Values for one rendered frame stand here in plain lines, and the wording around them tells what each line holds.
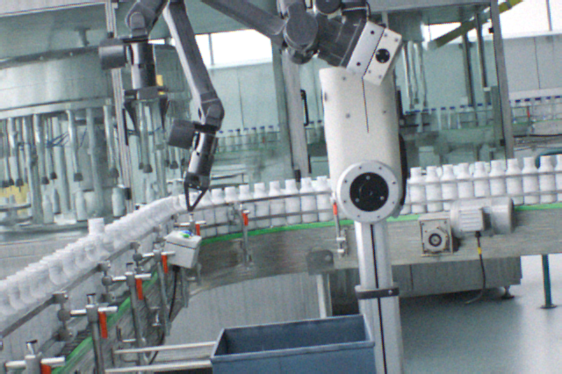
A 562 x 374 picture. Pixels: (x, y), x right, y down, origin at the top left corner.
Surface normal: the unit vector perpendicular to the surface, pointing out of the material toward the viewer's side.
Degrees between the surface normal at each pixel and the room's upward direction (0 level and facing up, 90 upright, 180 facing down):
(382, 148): 101
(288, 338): 90
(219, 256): 90
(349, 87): 90
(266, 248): 90
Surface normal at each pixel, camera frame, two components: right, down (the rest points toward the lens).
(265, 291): -0.04, 0.06
